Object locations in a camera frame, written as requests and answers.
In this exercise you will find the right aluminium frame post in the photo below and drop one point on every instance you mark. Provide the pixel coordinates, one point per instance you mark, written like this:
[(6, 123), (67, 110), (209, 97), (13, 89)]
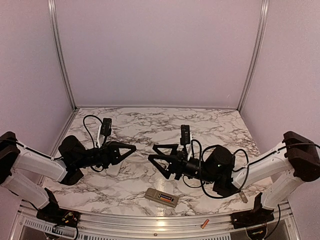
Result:
[(261, 29)]

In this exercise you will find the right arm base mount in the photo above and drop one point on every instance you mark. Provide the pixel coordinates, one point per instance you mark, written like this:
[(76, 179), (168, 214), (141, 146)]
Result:
[(257, 215)]

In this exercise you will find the orange battery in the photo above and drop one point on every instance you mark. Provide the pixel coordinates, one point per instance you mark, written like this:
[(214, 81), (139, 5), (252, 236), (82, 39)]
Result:
[(205, 223), (165, 200)]

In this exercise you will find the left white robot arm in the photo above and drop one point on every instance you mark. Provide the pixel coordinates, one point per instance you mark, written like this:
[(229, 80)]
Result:
[(65, 169)]

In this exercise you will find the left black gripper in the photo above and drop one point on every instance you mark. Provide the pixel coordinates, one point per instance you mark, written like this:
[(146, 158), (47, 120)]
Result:
[(109, 152)]

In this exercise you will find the left aluminium frame post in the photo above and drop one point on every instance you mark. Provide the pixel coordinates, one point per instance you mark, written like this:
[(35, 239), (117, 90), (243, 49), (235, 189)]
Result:
[(59, 52)]

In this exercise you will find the aluminium frame post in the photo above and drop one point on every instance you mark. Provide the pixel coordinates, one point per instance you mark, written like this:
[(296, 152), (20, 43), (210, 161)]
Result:
[(261, 29), (59, 52)]

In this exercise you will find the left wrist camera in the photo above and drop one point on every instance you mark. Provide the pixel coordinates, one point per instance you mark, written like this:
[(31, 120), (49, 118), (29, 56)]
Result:
[(104, 131)]

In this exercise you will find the beige remote battery cover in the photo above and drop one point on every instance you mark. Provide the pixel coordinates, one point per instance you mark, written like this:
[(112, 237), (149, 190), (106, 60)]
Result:
[(243, 197)]

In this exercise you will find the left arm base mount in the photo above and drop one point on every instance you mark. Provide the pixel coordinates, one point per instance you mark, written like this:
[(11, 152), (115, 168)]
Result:
[(54, 214)]

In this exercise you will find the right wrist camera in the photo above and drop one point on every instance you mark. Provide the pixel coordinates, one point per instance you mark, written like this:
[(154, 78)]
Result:
[(185, 140)]

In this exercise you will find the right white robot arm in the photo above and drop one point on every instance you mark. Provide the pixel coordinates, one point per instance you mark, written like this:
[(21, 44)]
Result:
[(296, 158)]

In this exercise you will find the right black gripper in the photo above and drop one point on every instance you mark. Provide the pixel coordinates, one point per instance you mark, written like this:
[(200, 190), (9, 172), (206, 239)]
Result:
[(181, 161)]

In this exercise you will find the front aluminium rail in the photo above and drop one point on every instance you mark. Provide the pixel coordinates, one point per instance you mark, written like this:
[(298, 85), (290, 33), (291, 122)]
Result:
[(101, 226)]

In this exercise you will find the beige grey remote control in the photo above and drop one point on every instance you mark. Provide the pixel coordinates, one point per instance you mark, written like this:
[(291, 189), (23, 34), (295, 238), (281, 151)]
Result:
[(154, 195)]

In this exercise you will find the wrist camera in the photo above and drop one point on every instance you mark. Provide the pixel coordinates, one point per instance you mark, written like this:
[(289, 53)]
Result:
[(104, 131), (185, 140)]

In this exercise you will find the white remote control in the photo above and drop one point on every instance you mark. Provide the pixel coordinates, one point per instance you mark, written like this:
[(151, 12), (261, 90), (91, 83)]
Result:
[(114, 170)]

